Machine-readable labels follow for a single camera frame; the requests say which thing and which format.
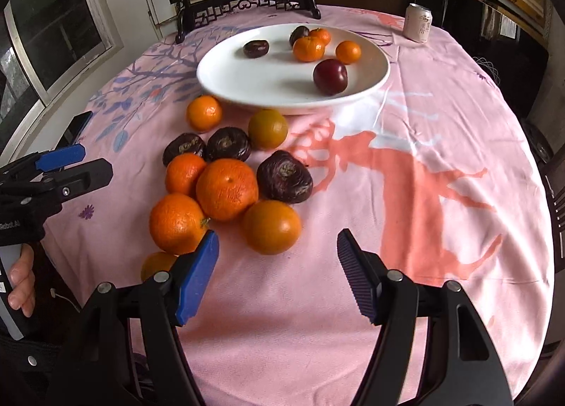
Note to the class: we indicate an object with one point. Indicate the right gripper right finger with dark ribbed pad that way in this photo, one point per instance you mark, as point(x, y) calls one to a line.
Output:
point(460, 365)

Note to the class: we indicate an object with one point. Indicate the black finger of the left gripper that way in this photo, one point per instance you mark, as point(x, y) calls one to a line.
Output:
point(80, 180)

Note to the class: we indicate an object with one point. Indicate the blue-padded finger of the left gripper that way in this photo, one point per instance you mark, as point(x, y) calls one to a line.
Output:
point(31, 166)

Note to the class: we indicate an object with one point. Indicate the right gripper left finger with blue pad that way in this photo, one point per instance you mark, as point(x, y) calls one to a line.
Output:
point(129, 341)

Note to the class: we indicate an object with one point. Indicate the orange tangerine cluster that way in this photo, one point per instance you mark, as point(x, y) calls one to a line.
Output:
point(226, 189)
point(183, 172)

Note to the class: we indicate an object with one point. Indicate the dark wrinkled passion fruit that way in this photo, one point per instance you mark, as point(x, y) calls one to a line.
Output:
point(228, 143)

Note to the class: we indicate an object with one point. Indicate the greenish-yellow orange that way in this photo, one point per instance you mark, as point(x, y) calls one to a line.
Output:
point(267, 129)

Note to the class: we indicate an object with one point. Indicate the large wrinkled passion fruit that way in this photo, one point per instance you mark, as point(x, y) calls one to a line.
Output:
point(283, 178)

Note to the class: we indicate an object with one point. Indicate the small dark passion fruit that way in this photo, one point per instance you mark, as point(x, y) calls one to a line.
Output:
point(256, 48)

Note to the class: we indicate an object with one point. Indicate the dark red plum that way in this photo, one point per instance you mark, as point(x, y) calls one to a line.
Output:
point(330, 77)

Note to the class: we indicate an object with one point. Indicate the orange tangerine front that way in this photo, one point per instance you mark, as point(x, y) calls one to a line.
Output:
point(348, 52)

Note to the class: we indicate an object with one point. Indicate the small hidden tangerine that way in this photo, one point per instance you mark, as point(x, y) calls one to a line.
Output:
point(322, 34)

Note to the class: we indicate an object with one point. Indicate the person's left hand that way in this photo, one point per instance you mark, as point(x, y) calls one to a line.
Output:
point(22, 296)

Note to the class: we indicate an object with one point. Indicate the black smartphone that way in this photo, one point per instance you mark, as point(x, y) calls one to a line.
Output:
point(74, 130)

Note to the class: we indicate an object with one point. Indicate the pink deer-print tablecloth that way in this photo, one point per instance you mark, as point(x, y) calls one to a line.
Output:
point(432, 172)

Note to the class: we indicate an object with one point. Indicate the dark wooden chair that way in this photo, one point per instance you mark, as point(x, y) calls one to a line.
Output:
point(554, 187)

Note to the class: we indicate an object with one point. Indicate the large white plate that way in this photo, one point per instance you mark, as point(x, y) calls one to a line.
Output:
point(278, 80)

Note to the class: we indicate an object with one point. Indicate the pale beverage can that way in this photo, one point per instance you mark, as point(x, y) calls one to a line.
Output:
point(417, 23)

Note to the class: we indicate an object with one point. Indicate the window with white frame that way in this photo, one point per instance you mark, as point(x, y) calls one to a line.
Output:
point(45, 46)

